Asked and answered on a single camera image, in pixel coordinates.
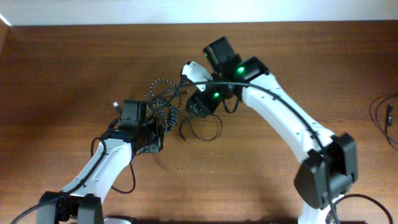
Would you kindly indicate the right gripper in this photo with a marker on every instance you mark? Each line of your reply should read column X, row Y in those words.
column 196, row 104

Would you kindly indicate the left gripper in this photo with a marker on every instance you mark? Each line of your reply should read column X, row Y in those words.
column 154, row 137

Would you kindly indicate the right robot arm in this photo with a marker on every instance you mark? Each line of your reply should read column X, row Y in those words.
column 328, row 163

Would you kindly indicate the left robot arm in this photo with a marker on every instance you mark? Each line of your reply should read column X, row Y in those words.
column 128, row 136

